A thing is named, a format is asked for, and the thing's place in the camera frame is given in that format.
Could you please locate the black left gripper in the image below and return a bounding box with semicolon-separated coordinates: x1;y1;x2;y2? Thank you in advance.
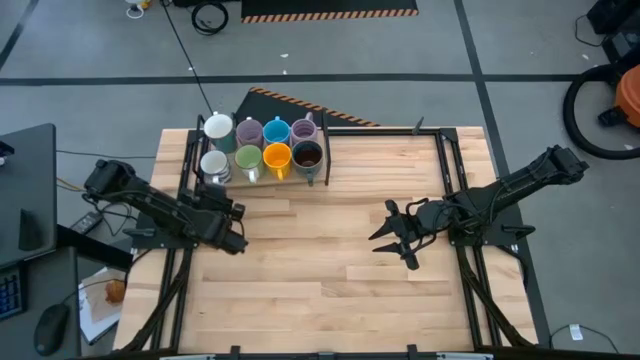
179;183;250;256

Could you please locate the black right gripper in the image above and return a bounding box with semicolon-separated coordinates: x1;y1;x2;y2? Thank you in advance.
368;198;451;272

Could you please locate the white mug navy leaf pattern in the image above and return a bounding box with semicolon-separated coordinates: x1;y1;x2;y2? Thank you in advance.
199;149;233;186

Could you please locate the green and white mug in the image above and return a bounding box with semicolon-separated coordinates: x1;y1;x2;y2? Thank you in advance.
234;144;265;184

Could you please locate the yellow mug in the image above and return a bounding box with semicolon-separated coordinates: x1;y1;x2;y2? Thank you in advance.
262;142;293;182

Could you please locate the purple striped mug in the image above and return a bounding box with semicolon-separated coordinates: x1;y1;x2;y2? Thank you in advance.
235;117;265;150

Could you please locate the grey mug white inside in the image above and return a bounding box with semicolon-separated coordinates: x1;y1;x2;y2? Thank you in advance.
203;111;237;155

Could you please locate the speckled blue brown mug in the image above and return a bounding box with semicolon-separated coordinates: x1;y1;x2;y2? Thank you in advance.
290;139;325;188

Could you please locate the light blue faceted mug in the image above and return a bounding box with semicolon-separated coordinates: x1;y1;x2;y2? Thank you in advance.
262;115;292;146

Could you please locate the lilac bubble-ribbed mug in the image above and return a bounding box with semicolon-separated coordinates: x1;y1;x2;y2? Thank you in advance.
290;112;320;147

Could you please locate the small orange object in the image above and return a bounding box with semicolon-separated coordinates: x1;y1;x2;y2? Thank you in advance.
105;279;126;304

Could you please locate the angled black hazard-striped mat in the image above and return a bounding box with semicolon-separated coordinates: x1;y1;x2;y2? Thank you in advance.
233;87;381;129

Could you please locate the black power adapter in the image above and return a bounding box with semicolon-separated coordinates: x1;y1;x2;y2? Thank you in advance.
69;211;104;235

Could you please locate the white paper pad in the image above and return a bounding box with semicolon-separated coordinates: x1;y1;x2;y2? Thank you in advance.
77;267;132;346

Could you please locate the grey computer desk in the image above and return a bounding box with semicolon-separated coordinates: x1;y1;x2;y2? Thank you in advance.
0;247;82;360

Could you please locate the black computer mouse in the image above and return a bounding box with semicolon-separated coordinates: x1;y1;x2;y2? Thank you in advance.
33;303;70;357

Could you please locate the dark grey desk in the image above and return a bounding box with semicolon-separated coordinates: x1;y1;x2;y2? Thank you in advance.
0;123;57;269

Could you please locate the orange and black vacuum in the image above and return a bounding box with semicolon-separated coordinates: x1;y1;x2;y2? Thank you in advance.
562;63;640;162

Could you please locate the black keyboard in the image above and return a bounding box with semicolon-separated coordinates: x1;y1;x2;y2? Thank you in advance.
0;264;26;321

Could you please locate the rectangular black hazard-striped mat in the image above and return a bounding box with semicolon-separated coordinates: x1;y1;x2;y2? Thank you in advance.
241;0;419;24

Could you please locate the orange vacuum cleaner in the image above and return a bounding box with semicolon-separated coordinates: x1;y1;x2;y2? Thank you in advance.
594;63;640;129

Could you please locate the black equipment case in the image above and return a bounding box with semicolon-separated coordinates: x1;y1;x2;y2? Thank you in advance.
587;0;640;66

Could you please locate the black aluminium table frame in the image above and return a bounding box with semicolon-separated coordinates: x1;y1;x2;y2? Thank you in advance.
117;113;551;360

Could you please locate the thin black cable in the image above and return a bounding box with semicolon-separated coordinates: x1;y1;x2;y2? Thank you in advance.
573;13;609;49
55;149;157;161
549;323;621;354

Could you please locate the long black floor cable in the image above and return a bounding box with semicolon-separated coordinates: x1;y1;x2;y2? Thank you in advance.
160;0;220;127

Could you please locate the coiled black cable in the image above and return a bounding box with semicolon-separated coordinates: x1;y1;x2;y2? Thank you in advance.
190;1;230;36

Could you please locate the white cable with plug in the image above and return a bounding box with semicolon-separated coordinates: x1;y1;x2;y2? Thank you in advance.
124;0;151;20

